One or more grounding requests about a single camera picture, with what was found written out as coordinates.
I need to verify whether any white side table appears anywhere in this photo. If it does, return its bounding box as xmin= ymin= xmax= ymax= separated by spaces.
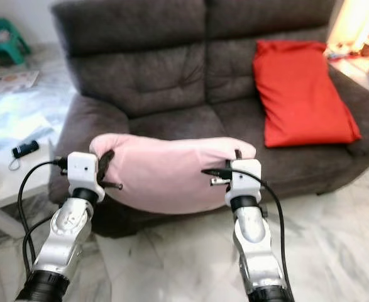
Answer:
xmin=0 ymin=140 xmax=57 ymax=238

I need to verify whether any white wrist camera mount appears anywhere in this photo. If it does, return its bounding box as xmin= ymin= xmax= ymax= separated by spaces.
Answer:
xmin=223 ymin=159 xmax=264 ymax=208
xmin=67 ymin=152 xmax=105 ymax=203

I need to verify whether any black device with cord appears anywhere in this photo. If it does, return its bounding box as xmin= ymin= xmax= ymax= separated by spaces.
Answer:
xmin=11 ymin=140 xmax=41 ymax=171

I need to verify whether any red pillow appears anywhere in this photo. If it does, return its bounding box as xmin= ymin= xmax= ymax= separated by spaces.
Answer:
xmin=252 ymin=40 xmax=362 ymax=148

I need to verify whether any pink pillow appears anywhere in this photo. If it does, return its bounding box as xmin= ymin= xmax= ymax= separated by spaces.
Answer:
xmin=89 ymin=133 xmax=258 ymax=215

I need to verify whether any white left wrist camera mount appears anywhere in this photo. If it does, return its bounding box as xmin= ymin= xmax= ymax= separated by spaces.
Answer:
xmin=67 ymin=152 xmax=105 ymax=203

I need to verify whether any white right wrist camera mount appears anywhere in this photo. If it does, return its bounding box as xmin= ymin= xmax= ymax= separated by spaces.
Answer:
xmin=223 ymin=159 xmax=264 ymax=208

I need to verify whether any brown suede sofa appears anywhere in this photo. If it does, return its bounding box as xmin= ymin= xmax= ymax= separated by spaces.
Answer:
xmin=49 ymin=0 xmax=369 ymax=239

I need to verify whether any printed floor mat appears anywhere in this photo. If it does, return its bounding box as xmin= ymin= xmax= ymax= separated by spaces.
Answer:
xmin=0 ymin=70 xmax=41 ymax=96

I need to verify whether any green plastic stool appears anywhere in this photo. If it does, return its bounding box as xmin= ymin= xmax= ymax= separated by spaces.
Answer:
xmin=0 ymin=18 xmax=32 ymax=68

